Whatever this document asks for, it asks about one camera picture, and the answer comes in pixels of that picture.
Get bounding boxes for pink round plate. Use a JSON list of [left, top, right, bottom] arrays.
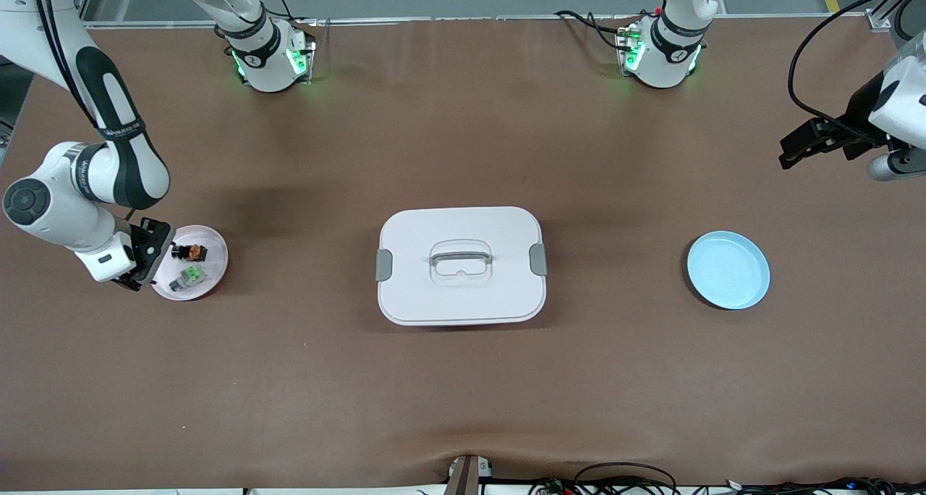
[[150, 224, 230, 302]]

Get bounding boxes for light blue round plate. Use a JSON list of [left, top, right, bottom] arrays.
[[686, 230, 772, 311]]

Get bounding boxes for white lidded storage box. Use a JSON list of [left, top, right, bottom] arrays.
[[375, 206, 549, 328]]

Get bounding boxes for brown table mat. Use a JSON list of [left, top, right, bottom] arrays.
[[0, 16, 926, 493]]

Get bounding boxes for green and clear switch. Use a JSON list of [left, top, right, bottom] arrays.
[[168, 263, 216, 294]]

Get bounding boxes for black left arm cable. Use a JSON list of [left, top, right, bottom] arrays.
[[788, 0, 926, 131]]

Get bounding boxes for black left arm base cables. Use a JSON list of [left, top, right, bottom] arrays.
[[553, 9, 639, 51]]

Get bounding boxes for black right arm base cable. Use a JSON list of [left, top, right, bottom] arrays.
[[242, 0, 319, 27]]

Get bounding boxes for grey box lid handle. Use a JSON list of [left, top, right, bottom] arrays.
[[429, 245, 495, 268]]

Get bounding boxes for black cable bundle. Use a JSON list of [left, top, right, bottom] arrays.
[[723, 476, 926, 495]]

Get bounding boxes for silver table edge rail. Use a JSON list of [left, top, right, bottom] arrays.
[[83, 13, 870, 30]]

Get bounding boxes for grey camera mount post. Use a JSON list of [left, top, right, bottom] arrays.
[[444, 453, 494, 495]]

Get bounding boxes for black looped cable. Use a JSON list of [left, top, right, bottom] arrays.
[[527, 462, 681, 495]]

